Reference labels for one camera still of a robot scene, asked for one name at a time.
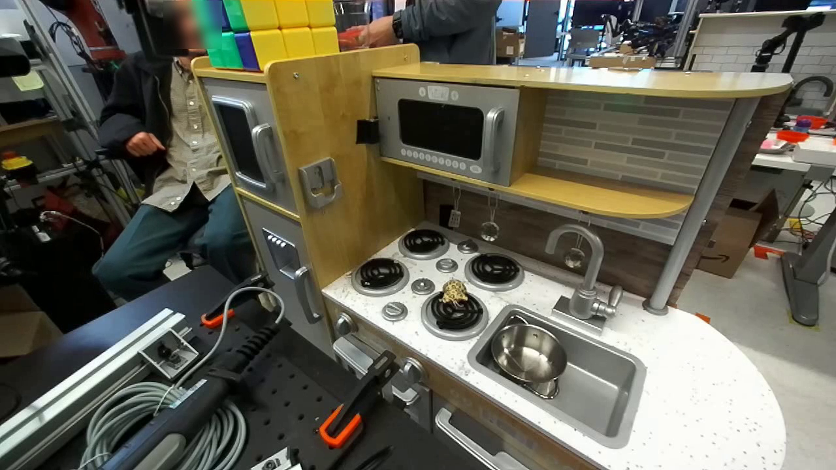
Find small brown stove object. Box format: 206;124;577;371
443;279;467;304

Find stainless steel pot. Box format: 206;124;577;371
492;320;568;398

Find back left black burner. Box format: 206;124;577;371
401;226;449;261

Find black burner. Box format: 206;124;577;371
401;226;449;261
465;252;525;291
353;257;409;296
420;291;488;339

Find front left black burner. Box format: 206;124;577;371
353;257;409;296

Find hanging toy ladle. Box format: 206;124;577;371
479;195;503;242

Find wooden toy kitchen set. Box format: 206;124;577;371
197;44;793;470

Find back right black burner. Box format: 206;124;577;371
465;252;525;291

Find front right black burner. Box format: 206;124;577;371
420;291;488;339

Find grey toy microwave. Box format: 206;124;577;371
375;78;520;185

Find silver toy faucet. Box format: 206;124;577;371
545;223;624;332

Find orange black bar clamp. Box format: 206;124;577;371
316;351;396;449

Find standing person grey jacket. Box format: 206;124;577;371
358;0;499;64

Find grey toy oven door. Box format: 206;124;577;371
204;78;294;208

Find yellow foam blocks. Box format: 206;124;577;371
240;0;339;68

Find seated person green trousers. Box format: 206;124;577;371
91;0;255;299

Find green foam block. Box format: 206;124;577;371
193;0;255;71

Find cardboard box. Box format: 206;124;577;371
699;191;780;276

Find grey support pole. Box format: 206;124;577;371
643;99;757;316

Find coiled grey cable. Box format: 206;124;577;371
77;377;251;470

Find aluminium extrusion rail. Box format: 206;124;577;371
0;308;198;470

